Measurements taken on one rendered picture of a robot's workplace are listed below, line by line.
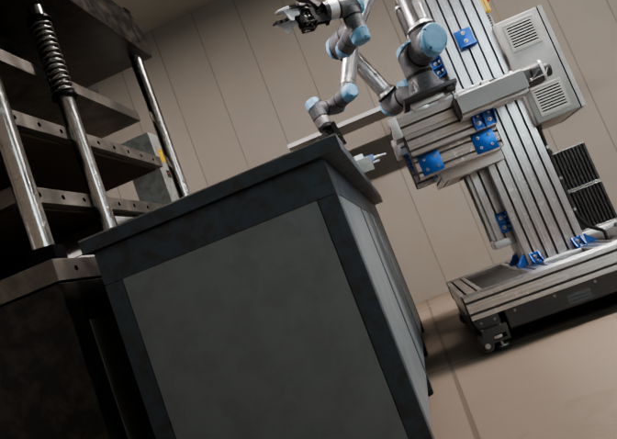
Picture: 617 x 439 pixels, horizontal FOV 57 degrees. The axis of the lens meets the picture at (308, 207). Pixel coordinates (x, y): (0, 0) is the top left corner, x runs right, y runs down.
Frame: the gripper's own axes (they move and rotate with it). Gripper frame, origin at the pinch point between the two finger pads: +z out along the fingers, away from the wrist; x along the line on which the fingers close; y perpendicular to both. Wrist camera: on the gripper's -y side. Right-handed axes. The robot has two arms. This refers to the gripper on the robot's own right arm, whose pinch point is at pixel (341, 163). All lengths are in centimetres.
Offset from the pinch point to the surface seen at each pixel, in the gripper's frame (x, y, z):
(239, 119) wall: 195, -67, -143
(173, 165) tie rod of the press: -15, -69, -36
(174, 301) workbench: -123, -47, 48
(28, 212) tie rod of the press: -126, -73, 8
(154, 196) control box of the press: -3, -88, -32
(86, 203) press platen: -89, -77, -4
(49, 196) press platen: -108, -77, -3
